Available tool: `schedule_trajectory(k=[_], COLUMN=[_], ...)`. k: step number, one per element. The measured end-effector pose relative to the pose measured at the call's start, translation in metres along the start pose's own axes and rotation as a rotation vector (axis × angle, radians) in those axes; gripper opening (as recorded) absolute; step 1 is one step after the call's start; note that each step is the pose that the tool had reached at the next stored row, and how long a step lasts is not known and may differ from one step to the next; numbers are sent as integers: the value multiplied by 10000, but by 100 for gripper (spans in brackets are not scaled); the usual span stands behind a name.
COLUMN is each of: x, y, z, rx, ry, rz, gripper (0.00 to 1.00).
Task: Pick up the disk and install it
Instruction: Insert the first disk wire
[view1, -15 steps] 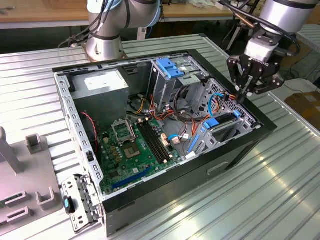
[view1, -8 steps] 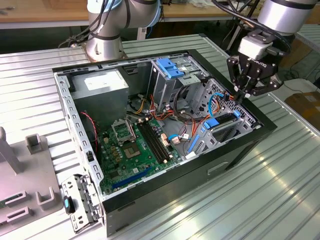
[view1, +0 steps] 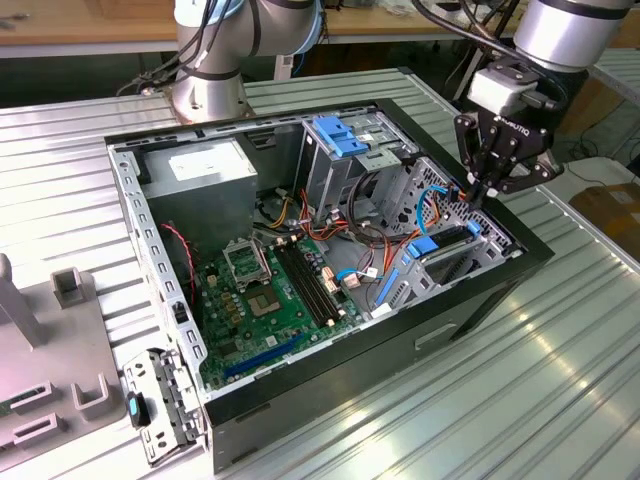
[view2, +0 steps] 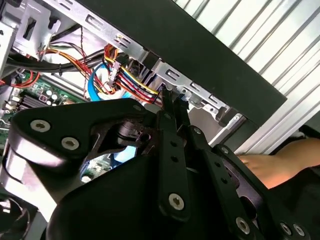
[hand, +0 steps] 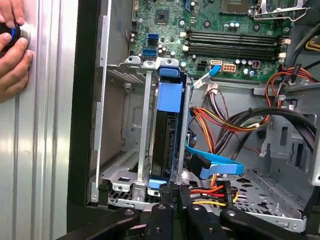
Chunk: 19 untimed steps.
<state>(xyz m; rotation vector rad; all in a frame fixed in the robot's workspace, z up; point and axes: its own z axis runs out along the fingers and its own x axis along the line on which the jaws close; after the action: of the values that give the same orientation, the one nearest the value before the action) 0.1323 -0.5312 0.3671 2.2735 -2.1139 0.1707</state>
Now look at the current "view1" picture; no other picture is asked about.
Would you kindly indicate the brown cardboard box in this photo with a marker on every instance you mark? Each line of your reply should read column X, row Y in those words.
column 615, row 210

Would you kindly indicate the grey power supply unit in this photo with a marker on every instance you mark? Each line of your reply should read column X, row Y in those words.
column 200, row 200

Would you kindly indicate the grey optical drive cage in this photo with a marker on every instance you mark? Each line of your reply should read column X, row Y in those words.
column 325, row 175

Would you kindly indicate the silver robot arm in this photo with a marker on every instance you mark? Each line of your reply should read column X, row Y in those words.
column 560, row 30

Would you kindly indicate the wooden desk with white legs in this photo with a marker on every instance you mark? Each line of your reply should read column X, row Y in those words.
column 380, row 27

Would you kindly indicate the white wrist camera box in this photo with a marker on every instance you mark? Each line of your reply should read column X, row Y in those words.
column 500, row 90

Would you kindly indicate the hard disk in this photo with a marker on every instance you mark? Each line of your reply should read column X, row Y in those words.
column 422, row 247

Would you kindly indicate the black open PC case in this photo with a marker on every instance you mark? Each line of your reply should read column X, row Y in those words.
column 350, row 360

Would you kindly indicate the grey metal shelf frame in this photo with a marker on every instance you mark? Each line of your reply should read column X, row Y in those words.
column 620, row 65

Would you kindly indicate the grey parts rack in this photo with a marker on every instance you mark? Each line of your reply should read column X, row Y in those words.
column 50, row 340

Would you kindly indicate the blue plastic bay latch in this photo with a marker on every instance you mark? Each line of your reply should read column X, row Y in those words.
column 345, row 145

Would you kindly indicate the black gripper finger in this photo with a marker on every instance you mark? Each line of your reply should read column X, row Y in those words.
column 530, row 175
column 472, row 165

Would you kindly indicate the blue expansion slot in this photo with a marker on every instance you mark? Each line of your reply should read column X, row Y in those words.
column 260, row 357

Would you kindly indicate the CPU socket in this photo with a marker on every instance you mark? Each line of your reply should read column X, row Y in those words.
column 262, row 301

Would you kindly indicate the metal slot retainer bracket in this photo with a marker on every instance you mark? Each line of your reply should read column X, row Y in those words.
column 155, row 445

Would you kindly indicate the green motherboard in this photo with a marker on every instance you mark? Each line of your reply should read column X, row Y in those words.
column 280, row 330

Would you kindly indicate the black RAM slot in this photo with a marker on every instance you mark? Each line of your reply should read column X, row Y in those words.
column 301, row 287
column 318, row 282

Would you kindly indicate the black latch with blue mark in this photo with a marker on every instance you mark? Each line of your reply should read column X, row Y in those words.
column 137, row 410

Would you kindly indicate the grey disk bay cage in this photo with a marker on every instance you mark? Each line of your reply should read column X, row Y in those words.
column 495, row 240

